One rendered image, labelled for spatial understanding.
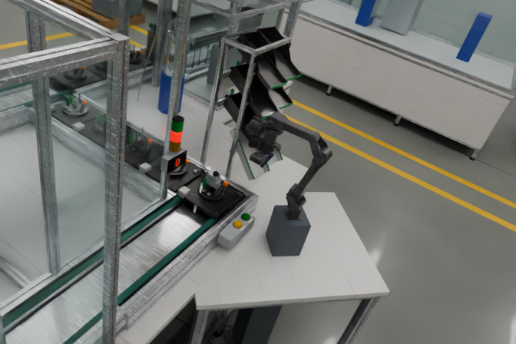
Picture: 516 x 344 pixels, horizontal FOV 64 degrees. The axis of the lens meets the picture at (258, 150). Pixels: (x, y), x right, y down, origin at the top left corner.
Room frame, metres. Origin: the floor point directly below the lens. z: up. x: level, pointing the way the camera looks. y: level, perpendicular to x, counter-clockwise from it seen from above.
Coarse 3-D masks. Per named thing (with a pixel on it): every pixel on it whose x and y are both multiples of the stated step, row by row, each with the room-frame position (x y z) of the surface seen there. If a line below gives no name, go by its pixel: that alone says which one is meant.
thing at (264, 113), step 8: (240, 64) 1.90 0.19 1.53; (248, 64) 1.96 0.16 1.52; (232, 72) 1.87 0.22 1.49; (240, 72) 1.95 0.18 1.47; (232, 80) 1.87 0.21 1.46; (240, 80) 1.84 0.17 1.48; (256, 80) 1.94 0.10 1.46; (240, 88) 1.83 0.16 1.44; (256, 88) 1.92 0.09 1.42; (264, 88) 1.91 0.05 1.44; (248, 96) 1.80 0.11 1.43; (256, 96) 1.87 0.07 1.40; (264, 96) 1.91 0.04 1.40; (256, 104) 1.82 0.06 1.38; (264, 104) 1.85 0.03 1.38; (272, 104) 1.87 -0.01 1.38; (256, 112) 1.76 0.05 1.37; (264, 112) 1.81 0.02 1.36; (272, 112) 1.84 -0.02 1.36
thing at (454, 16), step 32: (320, 0) 5.61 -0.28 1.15; (352, 0) 5.45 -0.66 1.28; (384, 0) 5.30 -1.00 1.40; (416, 0) 5.16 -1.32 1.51; (448, 0) 5.03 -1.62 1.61; (480, 0) 4.92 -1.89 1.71; (512, 0) 4.80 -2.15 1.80; (384, 32) 5.25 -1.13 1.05; (416, 32) 5.11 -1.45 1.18; (448, 32) 4.97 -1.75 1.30; (480, 32) 4.86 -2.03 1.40; (512, 32) 4.74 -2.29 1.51; (448, 64) 4.91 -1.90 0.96; (480, 64) 4.79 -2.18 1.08; (512, 64) 4.68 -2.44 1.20
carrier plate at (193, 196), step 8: (192, 184) 1.61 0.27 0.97; (192, 192) 1.55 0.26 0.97; (240, 192) 1.65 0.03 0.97; (192, 200) 1.50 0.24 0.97; (200, 200) 1.51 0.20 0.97; (224, 200) 1.55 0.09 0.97; (232, 200) 1.57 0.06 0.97; (200, 208) 1.47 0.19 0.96; (208, 208) 1.47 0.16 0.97; (216, 208) 1.49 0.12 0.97; (224, 208) 1.50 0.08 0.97; (216, 216) 1.43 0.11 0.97
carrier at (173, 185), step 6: (186, 168) 1.70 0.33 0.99; (192, 168) 1.74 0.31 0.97; (198, 168) 1.75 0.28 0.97; (174, 174) 1.63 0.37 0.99; (180, 174) 1.65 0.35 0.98; (186, 174) 1.67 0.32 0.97; (192, 174) 1.69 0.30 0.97; (198, 174) 1.70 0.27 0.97; (174, 180) 1.60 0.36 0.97; (180, 180) 1.62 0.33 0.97; (186, 180) 1.63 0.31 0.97; (192, 180) 1.65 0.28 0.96; (174, 186) 1.56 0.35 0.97; (180, 186) 1.58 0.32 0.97; (174, 192) 1.53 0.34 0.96
